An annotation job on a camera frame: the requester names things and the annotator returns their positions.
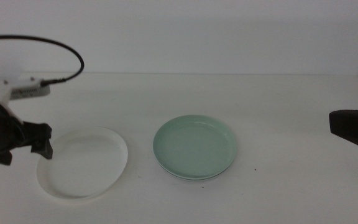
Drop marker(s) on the grey shallow bowl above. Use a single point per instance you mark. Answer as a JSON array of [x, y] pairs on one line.
[[197, 180]]

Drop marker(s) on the white shallow bowl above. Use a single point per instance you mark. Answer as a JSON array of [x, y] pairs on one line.
[[82, 165]]

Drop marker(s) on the green shallow bowl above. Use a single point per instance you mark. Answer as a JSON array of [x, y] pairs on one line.
[[194, 146]]

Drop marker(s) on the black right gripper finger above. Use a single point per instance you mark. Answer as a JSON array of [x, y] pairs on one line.
[[357, 129]]

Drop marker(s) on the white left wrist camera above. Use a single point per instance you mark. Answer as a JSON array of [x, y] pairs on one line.
[[26, 88]]

